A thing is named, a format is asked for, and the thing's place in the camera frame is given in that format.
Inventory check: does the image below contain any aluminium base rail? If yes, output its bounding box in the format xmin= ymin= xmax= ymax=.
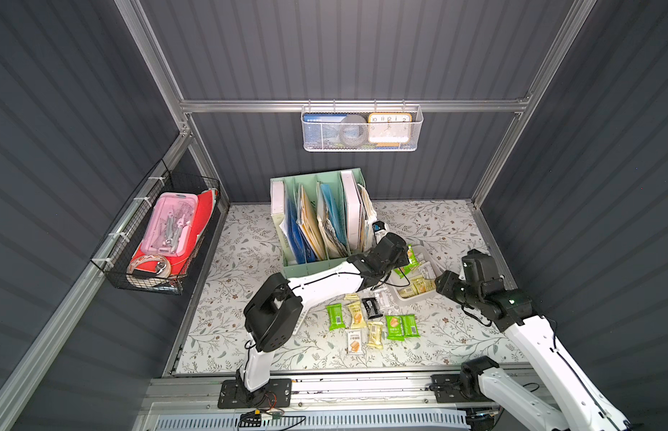
xmin=141 ymin=366 xmax=495 ymax=414

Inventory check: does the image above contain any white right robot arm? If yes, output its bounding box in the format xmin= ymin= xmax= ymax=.
xmin=436 ymin=250 xmax=632 ymax=430

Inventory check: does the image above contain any mint green file organizer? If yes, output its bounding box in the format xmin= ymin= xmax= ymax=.
xmin=269 ymin=168 xmax=378 ymax=278

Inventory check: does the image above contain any clear cookie packet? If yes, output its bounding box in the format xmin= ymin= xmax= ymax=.
xmin=374 ymin=288 xmax=399 ymax=315

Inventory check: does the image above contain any black wire side basket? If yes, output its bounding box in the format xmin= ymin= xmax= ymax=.
xmin=91 ymin=163 xmax=222 ymax=296

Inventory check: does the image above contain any white wire wall basket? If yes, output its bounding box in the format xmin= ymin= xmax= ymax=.
xmin=301 ymin=102 xmax=424 ymax=153

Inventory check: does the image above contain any green cookie packet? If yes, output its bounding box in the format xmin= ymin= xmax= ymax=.
xmin=326 ymin=303 xmax=346 ymax=330
xmin=385 ymin=315 xmax=405 ymax=341
xmin=400 ymin=314 xmax=420 ymax=339
xmin=394 ymin=245 xmax=419 ymax=278

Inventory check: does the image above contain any white plastic storage box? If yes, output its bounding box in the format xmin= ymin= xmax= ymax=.
xmin=386 ymin=245 xmax=443 ymax=305

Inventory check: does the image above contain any clear tape roll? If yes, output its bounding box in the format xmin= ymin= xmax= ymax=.
xmin=126 ymin=255 xmax=172 ymax=278

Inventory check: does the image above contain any blue folder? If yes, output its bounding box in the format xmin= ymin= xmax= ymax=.
xmin=286 ymin=199 xmax=317 ymax=264

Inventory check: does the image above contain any yellow white alarm clock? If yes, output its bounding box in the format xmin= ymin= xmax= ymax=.
xmin=367 ymin=112 xmax=413 ymax=145

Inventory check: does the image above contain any white cookie packet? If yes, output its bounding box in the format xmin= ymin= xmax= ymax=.
xmin=346 ymin=329 xmax=364 ymax=355

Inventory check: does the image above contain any grey tape roll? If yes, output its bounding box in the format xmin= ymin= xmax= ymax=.
xmin=339 ymin=114 xmax=368 ymax=148

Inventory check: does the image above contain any pale yellow cookie packet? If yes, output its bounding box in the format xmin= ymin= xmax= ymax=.
xmin=367 ymin=321 xmax=383 ymax=349

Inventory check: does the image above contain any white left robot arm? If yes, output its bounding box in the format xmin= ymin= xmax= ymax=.
xmin=237 ymin=233 xmax=409 ymax=393

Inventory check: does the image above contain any black cookie packet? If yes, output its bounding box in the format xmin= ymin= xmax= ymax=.
xmin=362 ymin=297 xmax=383 ymax=320

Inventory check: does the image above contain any pink plastic pencil case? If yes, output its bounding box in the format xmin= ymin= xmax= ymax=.
xmin=140 ymin=192 xmax=198 ymax=258

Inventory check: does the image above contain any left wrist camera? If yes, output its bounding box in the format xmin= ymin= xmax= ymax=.
xmin=373 ymin=220 xmax=388 ymax=244

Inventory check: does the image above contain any blue box in basket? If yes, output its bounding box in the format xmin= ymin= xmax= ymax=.
xmin=301 ymin=113 xmax=346 ymax=151

